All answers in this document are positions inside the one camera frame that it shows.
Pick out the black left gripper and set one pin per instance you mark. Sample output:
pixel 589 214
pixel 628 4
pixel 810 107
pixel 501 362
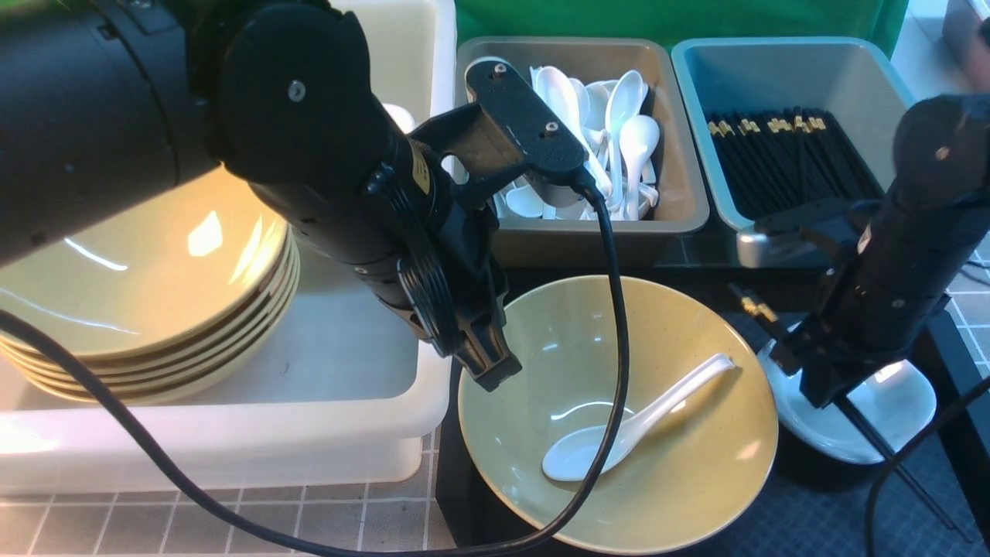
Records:
pixel 451 289

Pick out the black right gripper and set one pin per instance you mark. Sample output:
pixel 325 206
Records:
pixel 835 351

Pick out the black chopstick gold band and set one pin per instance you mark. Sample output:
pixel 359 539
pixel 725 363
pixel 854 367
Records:
pixel 893 461

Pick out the white square sauce dish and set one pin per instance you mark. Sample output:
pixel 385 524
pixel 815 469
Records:
pixel 898 401

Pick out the white ceramic soup spoon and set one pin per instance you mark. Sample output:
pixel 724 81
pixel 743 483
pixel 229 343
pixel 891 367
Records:
pixel 571 457

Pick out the yellow-green noodle bowl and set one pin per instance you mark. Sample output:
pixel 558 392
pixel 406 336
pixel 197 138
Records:
pixel 696 471

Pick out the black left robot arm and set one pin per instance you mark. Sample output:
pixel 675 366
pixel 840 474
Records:
pixel 107 104

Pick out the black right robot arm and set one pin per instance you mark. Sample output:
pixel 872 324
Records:
pixel 893 258

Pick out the large white plastic tub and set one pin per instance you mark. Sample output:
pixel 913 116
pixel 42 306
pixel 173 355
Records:
pixel 337 392

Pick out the pile of black chopsticks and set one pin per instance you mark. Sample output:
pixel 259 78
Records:
pixel 774 161

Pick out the stack of white dishes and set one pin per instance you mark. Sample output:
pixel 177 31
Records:
pixel 401 117

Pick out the grey plastic bin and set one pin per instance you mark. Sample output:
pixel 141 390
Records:
pixel 683 205

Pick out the pile of white spoons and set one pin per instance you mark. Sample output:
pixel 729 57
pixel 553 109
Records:
pixel 624 146

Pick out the blue plastic bin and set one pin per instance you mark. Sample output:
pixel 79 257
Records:
pixel 849 77

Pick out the stack of yellow-green bowls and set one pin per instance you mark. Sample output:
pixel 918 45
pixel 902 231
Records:
pixel 168 298

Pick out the green cloth backdrop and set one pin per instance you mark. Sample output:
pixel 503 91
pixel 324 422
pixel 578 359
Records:
pixel 671 22

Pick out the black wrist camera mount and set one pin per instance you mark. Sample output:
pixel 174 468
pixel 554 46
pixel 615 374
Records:
pixel 528 136

